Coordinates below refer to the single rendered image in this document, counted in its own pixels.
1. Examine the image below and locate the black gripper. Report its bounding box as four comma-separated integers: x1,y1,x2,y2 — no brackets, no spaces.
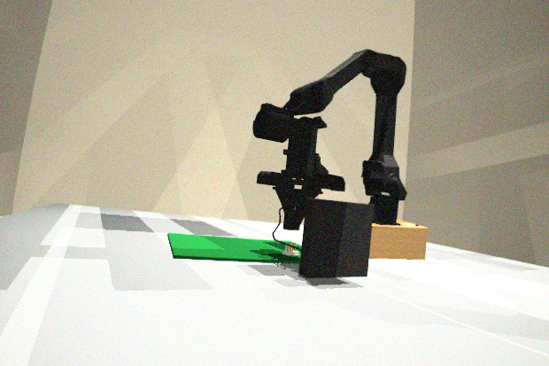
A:
257,144,346,225

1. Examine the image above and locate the green circuit board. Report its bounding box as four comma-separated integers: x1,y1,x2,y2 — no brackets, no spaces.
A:
167,233,301,264

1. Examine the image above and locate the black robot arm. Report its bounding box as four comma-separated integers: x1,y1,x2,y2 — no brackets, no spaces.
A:
252,49,406,226

